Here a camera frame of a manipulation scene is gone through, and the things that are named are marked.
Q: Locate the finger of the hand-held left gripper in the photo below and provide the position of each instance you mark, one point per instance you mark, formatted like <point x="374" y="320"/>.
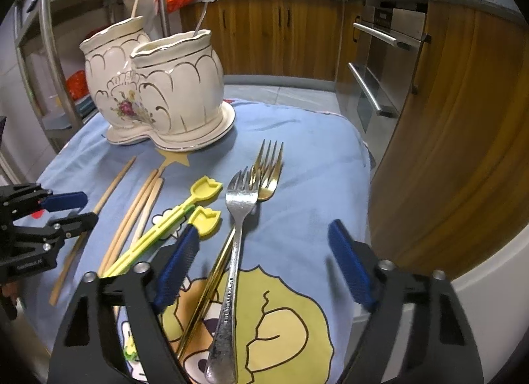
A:
<point x="64" y="201"/>
<point x="76" y="222"/>

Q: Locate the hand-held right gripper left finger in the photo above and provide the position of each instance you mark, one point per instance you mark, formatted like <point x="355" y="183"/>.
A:
<point x="178" y="266"/>

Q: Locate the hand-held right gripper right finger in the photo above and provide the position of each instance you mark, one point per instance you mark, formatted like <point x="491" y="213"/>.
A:
<point x="351" y="268"/>

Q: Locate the wooden chopstick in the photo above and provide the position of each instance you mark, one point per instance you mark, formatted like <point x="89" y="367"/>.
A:
<point x="153" y="196"/>
<point x="140" y="198"/>
<point x="111" y="187"/>
<point x="136" y="1"/>
<point x="144" y="220"/>

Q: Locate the yellow training chopstick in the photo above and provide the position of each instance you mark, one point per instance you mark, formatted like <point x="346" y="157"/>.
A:
<point x="204" y="222"/>
<point x="205" y="189"/>

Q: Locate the cream ceramic utensil holder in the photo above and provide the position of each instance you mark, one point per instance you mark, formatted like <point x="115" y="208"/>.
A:
<point x="186" y="86"/>

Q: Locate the silver fork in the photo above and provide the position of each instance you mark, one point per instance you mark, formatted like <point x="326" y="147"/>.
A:
<point x="233" y="251"/>

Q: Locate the gold fork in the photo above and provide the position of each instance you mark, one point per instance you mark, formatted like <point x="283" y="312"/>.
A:
<point x="268" y="187"/>

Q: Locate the blue cartoon printed blanket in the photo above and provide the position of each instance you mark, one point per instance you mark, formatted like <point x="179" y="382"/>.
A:
<point x="314" y="152"/>

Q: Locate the metal shelf rack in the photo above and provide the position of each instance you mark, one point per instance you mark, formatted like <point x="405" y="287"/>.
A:
<point x="45" y="36"/>

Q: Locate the wooden stove base cabinet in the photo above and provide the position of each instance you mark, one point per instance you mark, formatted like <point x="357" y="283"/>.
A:
<point x="463" y="127"/>

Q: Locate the built-in steel oven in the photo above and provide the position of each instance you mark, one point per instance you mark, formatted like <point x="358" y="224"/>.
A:
<point x="380" y="61"/>

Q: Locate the wooden sink base cabinet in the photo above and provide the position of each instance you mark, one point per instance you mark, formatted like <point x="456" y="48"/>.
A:
<point x="268" y="36"/>

